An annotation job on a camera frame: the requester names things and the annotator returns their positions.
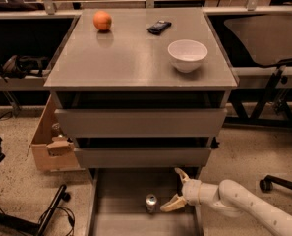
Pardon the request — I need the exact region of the black headset on shelf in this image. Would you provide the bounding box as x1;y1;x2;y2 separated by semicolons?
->
0;55;49;80

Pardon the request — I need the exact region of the open bottom grey drawer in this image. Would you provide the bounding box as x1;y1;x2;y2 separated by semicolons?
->
86;168;204;236

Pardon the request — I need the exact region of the black chair wheel base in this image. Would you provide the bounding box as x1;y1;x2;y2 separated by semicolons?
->
260;175;292;192

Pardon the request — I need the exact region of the white bowl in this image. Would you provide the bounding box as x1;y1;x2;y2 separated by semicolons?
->
167;39;208;73

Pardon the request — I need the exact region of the black stand with cable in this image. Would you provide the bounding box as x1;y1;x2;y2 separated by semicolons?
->
0;185;76;236

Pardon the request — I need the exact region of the grey drawer cabinet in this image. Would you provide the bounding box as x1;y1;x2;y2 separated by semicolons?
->
44;7;240;236

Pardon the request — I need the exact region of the orange fruit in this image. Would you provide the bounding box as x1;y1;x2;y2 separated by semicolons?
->
93;11;112;31

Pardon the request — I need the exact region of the black office chair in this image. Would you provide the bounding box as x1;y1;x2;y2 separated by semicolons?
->
223;14;292;155

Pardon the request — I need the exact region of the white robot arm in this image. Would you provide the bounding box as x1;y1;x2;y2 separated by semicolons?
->
160;168;292;236

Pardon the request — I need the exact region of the silver redbull can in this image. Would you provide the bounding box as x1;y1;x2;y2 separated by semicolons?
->
146;194;157;213

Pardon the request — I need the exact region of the middle grey drawer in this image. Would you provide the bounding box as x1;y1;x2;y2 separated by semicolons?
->
75;147;211;168

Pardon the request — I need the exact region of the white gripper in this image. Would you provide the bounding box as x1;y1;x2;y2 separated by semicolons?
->
160;167;202;212

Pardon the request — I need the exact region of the top grey drawer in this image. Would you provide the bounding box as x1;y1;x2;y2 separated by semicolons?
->
55;108;227;138

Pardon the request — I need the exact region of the cardboard box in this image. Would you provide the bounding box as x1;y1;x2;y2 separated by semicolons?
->
30;98;81;172

